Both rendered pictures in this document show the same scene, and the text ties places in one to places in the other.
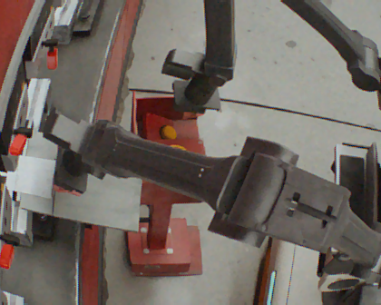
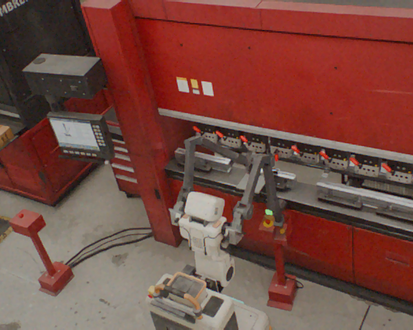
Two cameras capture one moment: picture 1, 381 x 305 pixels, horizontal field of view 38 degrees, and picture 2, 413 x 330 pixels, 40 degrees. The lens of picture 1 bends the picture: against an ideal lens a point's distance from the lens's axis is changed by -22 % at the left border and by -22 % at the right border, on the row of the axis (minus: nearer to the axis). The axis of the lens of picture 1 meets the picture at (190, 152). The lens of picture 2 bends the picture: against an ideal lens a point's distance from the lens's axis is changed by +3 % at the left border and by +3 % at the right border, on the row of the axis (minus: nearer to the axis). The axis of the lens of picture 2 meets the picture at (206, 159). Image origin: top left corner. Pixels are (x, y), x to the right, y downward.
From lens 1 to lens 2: 3.67 m
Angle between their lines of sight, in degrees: 73
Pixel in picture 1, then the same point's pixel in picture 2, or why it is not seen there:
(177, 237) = (281, 290)
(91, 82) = (295, 199)
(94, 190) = not seen: hidden behind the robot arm
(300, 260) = (241, 311)
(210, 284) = (259, 306)
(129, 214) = (241, 186)
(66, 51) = (313, 193)
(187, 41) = not seen: outside the picture
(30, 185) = not seen: hidden behind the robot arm
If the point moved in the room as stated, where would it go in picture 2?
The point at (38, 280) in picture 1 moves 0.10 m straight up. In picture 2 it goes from (236, 177) to (235, 167)
